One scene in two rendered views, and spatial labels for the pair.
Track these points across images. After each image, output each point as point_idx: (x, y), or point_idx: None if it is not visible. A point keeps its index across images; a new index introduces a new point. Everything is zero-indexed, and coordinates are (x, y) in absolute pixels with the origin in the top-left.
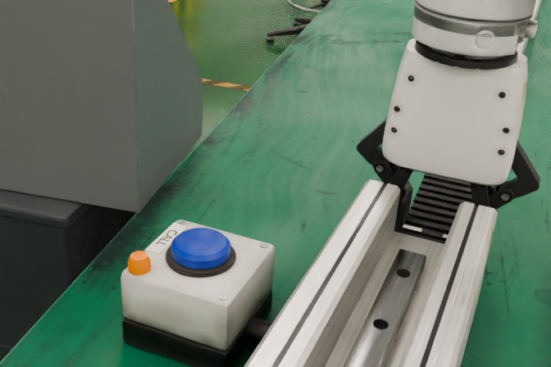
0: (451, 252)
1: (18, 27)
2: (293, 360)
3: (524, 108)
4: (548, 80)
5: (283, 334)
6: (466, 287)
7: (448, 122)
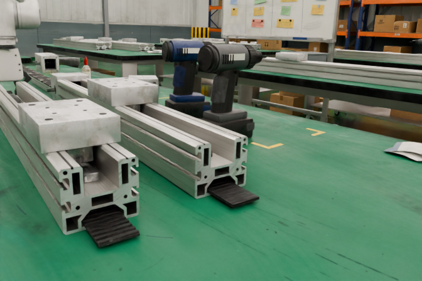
0: (22, 84)
1: None
2: (6, 93)
3: (5, 88)
4: (6, 84)
5: (0, 93)
6: (30, 86)
7: (4, 64)
